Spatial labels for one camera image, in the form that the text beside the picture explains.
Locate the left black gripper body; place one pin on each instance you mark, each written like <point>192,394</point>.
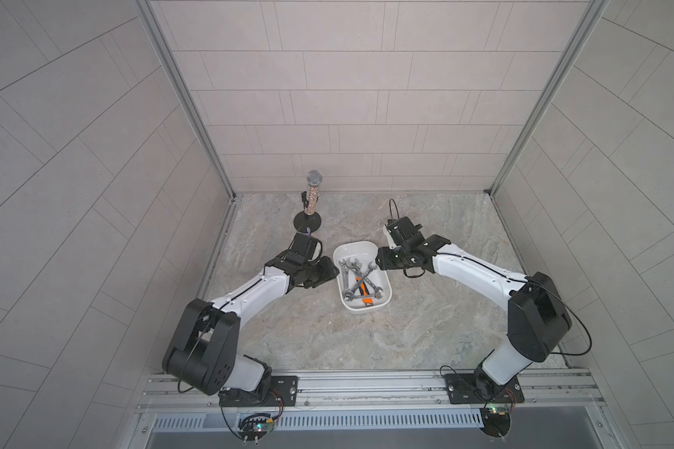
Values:
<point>315,272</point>

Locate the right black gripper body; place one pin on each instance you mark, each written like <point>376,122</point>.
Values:
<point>397,257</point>

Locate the silver combination wrench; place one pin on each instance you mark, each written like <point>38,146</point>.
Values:
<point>344,264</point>

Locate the small silver wrench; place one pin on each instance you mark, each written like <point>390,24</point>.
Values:
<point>356,267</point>

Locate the orange handled adjustable wrench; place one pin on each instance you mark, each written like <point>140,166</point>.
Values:
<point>365,293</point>

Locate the long silver wrench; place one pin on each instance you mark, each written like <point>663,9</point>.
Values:
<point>356,295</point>

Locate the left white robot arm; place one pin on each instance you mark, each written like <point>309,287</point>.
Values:
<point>203,349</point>

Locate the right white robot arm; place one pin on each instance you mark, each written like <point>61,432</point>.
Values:
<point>537,318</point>

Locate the left green circuit board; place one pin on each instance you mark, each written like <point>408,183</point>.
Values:
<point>254,428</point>

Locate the green circuit board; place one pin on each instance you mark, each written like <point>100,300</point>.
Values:
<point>495,424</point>
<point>254,428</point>

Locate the right green circuit board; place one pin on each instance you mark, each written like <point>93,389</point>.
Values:
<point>495,424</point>

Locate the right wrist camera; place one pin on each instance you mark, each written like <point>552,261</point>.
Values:
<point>403,230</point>

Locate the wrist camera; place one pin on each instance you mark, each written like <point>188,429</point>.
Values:
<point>403,230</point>
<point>304,248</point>

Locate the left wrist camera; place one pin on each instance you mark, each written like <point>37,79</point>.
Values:
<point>304,248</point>

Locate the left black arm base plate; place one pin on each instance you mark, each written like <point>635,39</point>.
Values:
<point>271,392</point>

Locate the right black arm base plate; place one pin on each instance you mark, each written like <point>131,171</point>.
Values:
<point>462,388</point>

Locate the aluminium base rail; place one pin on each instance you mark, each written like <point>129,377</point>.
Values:
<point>401,400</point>

